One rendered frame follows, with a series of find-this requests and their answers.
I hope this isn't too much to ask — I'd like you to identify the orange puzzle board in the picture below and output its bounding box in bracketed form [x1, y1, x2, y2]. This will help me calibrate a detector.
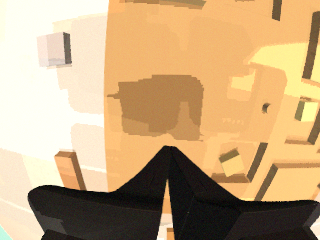
[103, 0, 320, 201]

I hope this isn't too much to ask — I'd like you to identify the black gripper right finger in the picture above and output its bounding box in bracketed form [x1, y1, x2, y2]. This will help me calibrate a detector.
[167, 147, 320, 240]

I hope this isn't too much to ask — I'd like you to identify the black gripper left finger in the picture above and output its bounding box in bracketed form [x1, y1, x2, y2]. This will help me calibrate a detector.
[27, 145, 171, 240]

